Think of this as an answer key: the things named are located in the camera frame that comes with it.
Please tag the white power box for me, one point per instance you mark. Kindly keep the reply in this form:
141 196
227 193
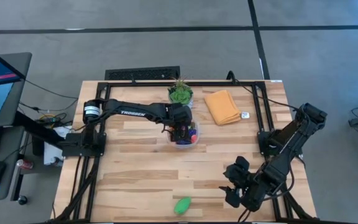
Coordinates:
51 155

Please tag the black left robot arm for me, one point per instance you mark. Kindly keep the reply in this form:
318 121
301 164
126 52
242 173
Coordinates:
135 112

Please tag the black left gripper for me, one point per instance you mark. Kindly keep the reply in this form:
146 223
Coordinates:
179 115

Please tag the pink toy raspberry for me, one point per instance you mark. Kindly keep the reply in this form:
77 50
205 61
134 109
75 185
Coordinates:
194 139

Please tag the green toy mango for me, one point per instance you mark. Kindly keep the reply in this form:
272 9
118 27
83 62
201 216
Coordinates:
182 205

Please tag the black desk foot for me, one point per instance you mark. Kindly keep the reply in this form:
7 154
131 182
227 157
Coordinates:
22 199

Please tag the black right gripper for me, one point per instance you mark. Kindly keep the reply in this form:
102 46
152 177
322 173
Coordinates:
252 193

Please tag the grey desk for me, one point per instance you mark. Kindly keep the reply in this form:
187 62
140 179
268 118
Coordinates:
11 140

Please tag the folded yellow cloth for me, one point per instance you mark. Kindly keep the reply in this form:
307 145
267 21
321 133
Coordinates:
222 107

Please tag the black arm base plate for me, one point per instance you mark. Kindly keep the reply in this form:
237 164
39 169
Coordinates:
73 151
261 146

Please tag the small white tag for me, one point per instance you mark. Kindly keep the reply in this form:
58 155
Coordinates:
245 115

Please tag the black floor vent grille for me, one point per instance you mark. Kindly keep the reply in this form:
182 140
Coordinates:
141 73

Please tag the red soda can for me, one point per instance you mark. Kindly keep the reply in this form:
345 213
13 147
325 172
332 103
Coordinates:
25 164

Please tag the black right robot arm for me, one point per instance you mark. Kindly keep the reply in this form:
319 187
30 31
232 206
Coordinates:
287 146

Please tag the clear plastic tupperware container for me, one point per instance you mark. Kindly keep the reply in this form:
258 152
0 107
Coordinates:
179 146

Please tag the succulent in patterned pot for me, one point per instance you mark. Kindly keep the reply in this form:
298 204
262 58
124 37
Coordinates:
180 95

